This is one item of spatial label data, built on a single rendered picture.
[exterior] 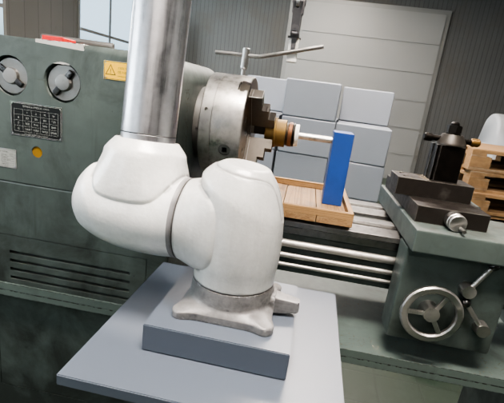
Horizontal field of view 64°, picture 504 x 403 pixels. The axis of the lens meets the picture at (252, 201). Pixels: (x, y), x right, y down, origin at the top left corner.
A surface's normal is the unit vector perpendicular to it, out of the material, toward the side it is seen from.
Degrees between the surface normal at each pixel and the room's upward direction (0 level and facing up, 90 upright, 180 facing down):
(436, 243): 90
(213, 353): 90
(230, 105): 64
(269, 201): 70
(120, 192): 81
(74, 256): 90
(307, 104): 90
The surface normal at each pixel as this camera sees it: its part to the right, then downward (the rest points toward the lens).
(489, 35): -0.16, 0.25
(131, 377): 0.12, -0.95
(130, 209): -0.15, -0.06
